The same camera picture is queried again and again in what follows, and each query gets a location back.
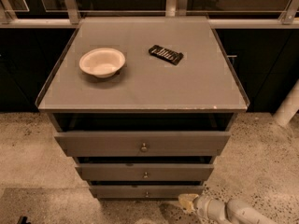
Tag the grey middle drawer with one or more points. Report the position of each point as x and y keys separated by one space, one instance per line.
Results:
x=145 y=171

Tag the grey top drawer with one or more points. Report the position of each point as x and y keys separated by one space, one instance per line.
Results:
x=142 y=144

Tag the metal window railing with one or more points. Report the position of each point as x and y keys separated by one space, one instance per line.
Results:
x=220 y=14

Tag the grey drawer cabinet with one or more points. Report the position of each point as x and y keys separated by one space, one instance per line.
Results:
x=200 y=94

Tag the white floor pipe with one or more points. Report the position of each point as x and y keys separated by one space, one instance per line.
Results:
x=288 y=107

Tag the grey drawer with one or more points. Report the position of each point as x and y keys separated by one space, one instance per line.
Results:
x=143 y=191
x=142 y=144
x=145 y=171

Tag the black object on floor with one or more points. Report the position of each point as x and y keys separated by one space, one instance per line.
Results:
x=23 y=220

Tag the white paper bowl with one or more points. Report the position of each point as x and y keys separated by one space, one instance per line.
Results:
x=103 y=62

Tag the cream foam gripper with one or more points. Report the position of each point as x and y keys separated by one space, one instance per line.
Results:
x=202 y=205

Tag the grey bottom drawer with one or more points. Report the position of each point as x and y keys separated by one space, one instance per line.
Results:
x=143 y=191

